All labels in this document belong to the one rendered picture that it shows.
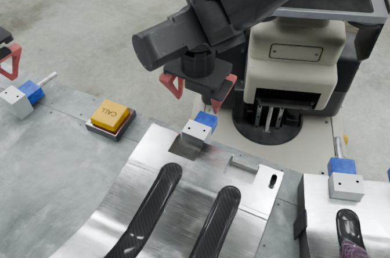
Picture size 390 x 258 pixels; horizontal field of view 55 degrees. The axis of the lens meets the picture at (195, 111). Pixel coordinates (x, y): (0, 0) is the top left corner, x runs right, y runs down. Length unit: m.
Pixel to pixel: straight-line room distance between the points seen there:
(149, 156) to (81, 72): 1.54
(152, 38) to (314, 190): 0.39
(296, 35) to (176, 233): 0.54
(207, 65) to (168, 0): 2.03
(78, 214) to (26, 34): 1.92
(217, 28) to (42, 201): 0.48
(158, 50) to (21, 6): 2.36
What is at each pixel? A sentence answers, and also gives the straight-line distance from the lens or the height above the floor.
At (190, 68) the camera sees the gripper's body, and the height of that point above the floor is 1.04.
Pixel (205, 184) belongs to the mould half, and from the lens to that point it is 0.64.
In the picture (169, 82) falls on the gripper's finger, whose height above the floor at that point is 0.98.
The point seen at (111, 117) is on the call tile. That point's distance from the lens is 0.81.
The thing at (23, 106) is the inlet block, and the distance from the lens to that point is 0.91.
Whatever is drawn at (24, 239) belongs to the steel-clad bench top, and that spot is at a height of 0.80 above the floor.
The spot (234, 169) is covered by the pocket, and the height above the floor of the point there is 0.86.
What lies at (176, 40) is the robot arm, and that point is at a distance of 0.51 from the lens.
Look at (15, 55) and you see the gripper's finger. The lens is 0.79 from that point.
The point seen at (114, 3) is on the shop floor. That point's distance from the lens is 2.65.
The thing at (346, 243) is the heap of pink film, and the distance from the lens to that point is 0.67.
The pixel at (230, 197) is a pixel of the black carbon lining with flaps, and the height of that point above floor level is 0.89.
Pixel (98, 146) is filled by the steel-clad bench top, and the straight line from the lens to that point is 0.82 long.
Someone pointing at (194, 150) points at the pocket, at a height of 0.86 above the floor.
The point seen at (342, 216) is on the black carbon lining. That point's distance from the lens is 0.70.
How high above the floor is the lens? 1.45
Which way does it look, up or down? 51 degrees down
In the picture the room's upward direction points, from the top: 2 degrees counter-clockwise
